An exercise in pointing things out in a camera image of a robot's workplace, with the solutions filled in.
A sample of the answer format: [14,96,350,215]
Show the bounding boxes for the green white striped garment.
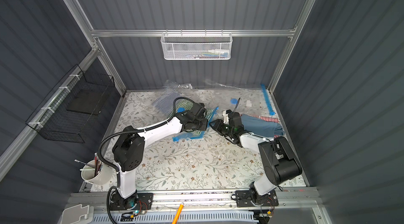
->
[183,103,209,137]

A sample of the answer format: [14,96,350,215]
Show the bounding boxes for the grey blue ribbed garment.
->
[242,114,285,138]

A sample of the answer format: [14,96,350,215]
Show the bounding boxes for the clear vacuum bag blue zipper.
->
[153,80,219,143]

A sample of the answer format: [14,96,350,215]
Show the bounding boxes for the red white striped tank top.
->
[249,115,280,123]

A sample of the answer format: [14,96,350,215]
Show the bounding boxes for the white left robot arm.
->
[112,102,208,199]

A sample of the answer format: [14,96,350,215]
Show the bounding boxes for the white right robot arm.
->
[209,110,303,198]

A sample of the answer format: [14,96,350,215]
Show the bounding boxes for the blue round valve cap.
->
[230,98,238,105]

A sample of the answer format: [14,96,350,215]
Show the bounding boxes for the blue white striped garment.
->
[152,89,181,117]

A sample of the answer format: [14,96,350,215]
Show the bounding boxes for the orange pencil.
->
[172,203,184,224]

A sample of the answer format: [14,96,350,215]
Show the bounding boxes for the white pen cup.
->
[81,160,115,185]

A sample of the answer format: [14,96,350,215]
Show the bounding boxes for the black corrugated cable conduit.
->
[97,97,196,224]

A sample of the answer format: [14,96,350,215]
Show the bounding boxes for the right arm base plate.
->
[231,190,279,208]

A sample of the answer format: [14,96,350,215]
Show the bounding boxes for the white wire wall basket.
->
[161,34,233,61]

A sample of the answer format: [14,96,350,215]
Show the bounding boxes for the white vented cable duct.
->
[112,210,258,224]

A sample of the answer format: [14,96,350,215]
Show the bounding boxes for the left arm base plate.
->
[109,192,154,211]

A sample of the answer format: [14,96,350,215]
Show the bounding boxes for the black wire wall basket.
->
[26,67,116,144]

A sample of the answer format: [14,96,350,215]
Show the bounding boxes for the white plastic bracket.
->
[61,204,94,224]

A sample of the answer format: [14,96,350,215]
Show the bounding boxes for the aluminium corner frame post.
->
[267,0,316,94]

